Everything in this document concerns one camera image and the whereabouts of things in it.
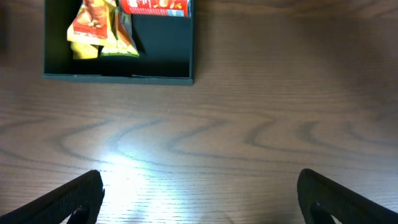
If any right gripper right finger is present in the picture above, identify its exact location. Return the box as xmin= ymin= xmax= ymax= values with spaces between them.
xmin=297 ymin=169 xmax=397 ymax=224

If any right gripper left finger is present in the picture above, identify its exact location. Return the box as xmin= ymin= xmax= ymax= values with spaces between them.
xmin=1 ymin=170 xmax=104 ymax=224

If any yellow snack packet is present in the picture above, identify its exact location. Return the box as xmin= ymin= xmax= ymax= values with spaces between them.
xmin=70 ymin=42 xmax=99 ymax=60

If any orange cracker packet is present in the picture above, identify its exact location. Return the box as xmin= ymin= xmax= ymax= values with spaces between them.
xmin=67 ymin=0 xmax=117 ymax=47

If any dark green box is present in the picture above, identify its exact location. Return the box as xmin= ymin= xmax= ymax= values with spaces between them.
xmin=44 ymin=0 xmax=197 ymax=85

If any red Pringles can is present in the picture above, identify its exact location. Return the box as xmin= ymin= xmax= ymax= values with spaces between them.
xmin=119 ymin=0 xmax=191 ymax=18

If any green snack packet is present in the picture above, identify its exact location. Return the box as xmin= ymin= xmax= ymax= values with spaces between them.
xmin=100 ymin=8 xmax=139 ymax=58

